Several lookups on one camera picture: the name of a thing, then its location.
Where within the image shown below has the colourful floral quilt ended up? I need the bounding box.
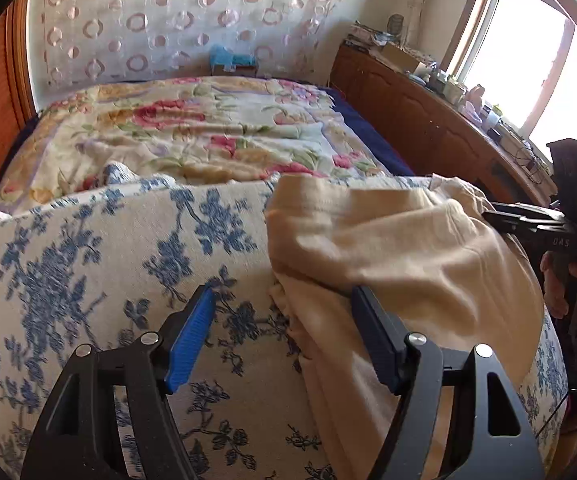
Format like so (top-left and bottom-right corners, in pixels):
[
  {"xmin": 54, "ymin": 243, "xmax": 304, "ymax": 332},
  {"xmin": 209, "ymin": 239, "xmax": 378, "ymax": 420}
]
[{"xmin": 0, "ymin": 77, "xmax": 394, "ymax": 211}]

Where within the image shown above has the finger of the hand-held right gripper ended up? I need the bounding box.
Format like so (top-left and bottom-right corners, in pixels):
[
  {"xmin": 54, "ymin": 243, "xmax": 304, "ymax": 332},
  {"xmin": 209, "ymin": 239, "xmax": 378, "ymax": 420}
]
[{"xmin": 483, "ymin": 202, "xmax": 567, "ymax": 235}]

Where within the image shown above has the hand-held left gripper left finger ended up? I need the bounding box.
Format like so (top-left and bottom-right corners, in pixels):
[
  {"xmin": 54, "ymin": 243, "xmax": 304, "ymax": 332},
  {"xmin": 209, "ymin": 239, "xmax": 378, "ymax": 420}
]
[{"xmin": 21, "ymin": 285, "xmax": 218, "ymax": 480}]

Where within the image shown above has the person's right hand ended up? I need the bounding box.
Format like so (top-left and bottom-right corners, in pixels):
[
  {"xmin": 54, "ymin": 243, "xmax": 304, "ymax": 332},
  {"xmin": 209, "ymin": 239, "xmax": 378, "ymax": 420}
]
[{"xmin": 540, "ymin": 252, "xmax": 570, "ymax": 319}]

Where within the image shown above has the blue tissue box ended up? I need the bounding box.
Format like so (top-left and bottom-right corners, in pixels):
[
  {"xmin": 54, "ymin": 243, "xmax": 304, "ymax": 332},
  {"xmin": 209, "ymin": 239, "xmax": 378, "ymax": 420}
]
[{"xmin": 210, "ymin": 46, "xmax": 258, "ymax": 77}]

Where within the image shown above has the cardboard box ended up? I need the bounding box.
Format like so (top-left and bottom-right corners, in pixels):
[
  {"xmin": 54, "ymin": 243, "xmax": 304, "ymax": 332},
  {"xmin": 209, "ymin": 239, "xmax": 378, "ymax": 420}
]
[{"xmin": 369, "ymin": 42, "xmax": 420, "ymax": 74}]

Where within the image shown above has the beige printed t-shirt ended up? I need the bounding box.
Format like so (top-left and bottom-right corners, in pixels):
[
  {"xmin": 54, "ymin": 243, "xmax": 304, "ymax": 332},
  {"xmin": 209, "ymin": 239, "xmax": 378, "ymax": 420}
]
[{"xmin": 264, "ymin": 174, "xmax": 552, "ymax": 480}]

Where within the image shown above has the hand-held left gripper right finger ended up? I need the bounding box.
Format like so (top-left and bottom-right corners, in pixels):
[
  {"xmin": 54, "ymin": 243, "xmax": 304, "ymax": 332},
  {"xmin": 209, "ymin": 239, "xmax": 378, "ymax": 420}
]
[{"xmin": 351, "ymin": 285, "xmax": 545, "ymax": 480}]

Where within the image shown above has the circle-patterned sheer curtain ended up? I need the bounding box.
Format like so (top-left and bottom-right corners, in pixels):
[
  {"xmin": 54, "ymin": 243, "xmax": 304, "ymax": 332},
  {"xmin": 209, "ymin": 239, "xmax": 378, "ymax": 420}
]
[{"xmin": 28, "ymin": 0, "xmax": 357, "ymax": 93}]

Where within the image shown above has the pink tissue pack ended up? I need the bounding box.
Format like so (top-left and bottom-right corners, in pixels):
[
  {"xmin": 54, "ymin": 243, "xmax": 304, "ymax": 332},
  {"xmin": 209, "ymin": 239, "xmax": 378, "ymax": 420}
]
[{"xmin": 461, "ymin": 86, "xmax": 487, "ymax": 123}]

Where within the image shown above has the window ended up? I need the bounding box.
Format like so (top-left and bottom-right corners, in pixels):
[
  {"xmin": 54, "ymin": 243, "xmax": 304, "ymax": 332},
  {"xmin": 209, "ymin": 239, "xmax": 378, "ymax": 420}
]
[{"xmin": 441, "ymin": 0, "xmax": 577, "ymax": 171}]

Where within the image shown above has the long wooden cabinet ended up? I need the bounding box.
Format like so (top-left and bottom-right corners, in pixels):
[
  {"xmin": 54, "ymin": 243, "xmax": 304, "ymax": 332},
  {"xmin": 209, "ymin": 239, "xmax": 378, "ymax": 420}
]
[{"xmin": 329, "ymin": 42, "xmax": 559, "ymax": 206}]

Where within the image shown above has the blue floral bedspread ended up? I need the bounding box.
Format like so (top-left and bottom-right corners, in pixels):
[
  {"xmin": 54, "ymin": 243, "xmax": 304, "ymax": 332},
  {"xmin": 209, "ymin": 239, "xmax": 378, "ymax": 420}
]
[{"xmin": 0, "ymin": 175, "xmax": 569, "ymax": 480}]

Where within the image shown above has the white jar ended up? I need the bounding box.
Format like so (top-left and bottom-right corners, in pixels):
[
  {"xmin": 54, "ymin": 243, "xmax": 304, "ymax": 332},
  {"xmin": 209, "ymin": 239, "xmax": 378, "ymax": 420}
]
[{"xmin": 443, "ymin": 81, "xmax": 466, "ymax": 106}]

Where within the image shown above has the black cable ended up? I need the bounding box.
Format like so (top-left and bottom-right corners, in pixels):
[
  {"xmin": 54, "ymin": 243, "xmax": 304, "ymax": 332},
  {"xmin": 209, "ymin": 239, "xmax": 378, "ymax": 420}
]
[{"xmin": 515, "ymin": 144, "xmax": 550, "ymax": 182}]

